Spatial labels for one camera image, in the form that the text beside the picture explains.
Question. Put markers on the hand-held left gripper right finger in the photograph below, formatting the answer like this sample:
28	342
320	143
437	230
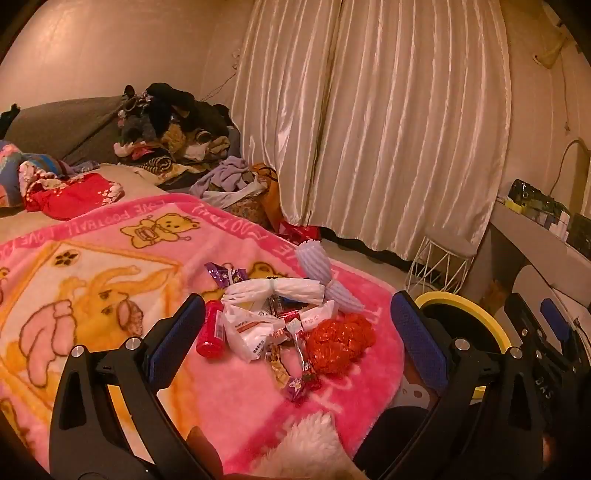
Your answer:
418	341

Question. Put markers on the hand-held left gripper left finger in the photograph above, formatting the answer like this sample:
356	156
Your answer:
178	341

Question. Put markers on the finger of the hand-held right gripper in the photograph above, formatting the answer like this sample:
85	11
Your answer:
554	319
526	323

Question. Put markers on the red cylinder bottle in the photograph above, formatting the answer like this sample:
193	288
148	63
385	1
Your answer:
210	330

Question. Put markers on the black bin with yellow rim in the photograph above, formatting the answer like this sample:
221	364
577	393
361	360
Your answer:
466	304

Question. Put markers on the white orange printed plastic bag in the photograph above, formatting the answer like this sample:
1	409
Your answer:
247	337

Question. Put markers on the red plastic bag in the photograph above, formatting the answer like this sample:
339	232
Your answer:
339	344

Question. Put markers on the purple snack wrapper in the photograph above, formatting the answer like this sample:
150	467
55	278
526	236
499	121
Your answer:
221	275

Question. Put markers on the gold brown candy wrapper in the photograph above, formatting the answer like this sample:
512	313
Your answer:
276	369

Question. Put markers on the white red-print plastic bag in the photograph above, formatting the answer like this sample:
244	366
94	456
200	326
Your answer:
318	316

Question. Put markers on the red clear snack wrapper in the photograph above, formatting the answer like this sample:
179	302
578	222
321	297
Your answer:
298	344

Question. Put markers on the small pink candy wrapper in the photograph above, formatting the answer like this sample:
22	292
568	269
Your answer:
295	388

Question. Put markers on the white curved cabinet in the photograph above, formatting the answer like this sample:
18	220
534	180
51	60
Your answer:
531	281

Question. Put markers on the white desk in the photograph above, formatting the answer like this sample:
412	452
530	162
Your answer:
526	235

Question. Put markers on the pink printed blanket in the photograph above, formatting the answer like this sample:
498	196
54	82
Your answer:
115	277

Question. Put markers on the dark box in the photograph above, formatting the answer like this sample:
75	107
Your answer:
581	228

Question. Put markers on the yellow sponge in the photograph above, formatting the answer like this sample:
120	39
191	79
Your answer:
515	205

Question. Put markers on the white fluffy cloth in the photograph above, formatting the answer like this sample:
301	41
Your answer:
309	443

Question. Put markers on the patterned laundry basket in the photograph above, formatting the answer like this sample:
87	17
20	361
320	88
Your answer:
251	212

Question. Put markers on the red shiny bag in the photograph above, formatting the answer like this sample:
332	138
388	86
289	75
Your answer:
300	233

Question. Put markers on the lilac cloth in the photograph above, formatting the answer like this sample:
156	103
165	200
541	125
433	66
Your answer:
226	173

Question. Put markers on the red floral cloth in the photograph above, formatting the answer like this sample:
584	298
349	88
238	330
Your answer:
74	196

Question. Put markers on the pile of clothes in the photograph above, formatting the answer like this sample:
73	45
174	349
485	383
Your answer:
175	124

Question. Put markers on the cream satin curtain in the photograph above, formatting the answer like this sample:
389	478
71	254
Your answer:
392	115

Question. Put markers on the blue patterned quilt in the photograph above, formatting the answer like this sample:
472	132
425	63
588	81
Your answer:
18	166

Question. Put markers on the grey sofa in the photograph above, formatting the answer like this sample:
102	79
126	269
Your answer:
55	124

